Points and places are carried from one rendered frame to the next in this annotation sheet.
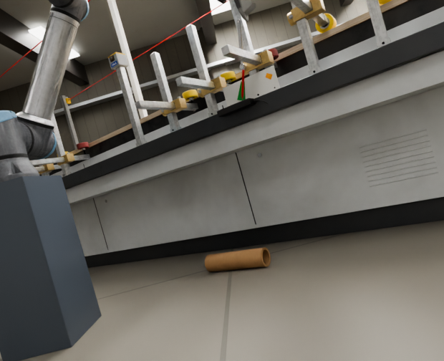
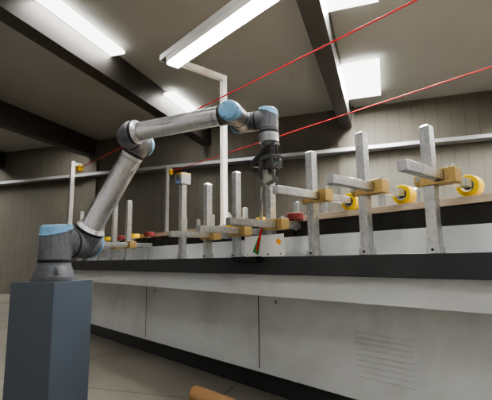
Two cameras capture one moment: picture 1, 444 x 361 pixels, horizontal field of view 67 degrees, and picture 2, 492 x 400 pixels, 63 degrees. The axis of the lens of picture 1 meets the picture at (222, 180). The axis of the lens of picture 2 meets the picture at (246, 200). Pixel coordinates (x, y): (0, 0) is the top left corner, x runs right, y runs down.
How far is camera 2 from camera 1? 80 cm
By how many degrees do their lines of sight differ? 18
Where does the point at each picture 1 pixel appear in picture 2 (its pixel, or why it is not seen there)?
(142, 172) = (176, 282)
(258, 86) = (269, 246)
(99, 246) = (140, 329)
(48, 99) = (101, 216)
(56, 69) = (114, 194)
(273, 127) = (274, 287)
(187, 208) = (211, 326)
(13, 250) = (32, 336)
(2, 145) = (52, 251)
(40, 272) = (44, 360)
